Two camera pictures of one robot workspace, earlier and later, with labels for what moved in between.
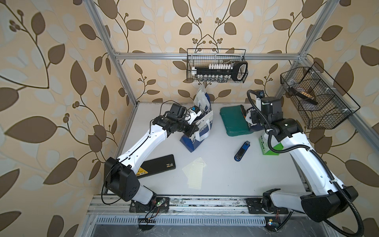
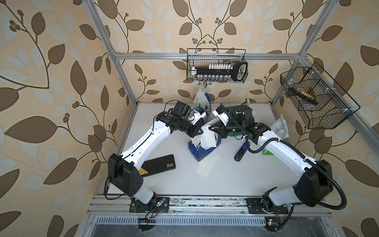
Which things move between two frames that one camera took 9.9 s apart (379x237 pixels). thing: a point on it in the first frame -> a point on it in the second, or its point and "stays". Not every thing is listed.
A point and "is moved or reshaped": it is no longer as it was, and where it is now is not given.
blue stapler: x=242 y=151 stays
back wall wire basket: x=216 y=65 stays
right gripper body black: x=257 y=117 -> x=232 y=127
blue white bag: x=202 y=131 -> x=200 y=152
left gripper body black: x=182 y=126 stays
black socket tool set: x=237 y=71 stays
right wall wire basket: x=322 y=102 stays
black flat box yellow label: x=156 y=165 stays
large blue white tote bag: x=252 y=127 is moved or reshaped
